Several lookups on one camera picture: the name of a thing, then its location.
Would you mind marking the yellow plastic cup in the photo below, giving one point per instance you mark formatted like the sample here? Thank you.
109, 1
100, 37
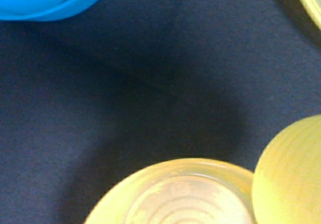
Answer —
286, 185

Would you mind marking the black tablecloth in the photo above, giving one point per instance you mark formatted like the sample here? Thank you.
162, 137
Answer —
88, 100

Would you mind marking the yellow plastic bowl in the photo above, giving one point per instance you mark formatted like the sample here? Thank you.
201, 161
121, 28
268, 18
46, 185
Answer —
190, 190

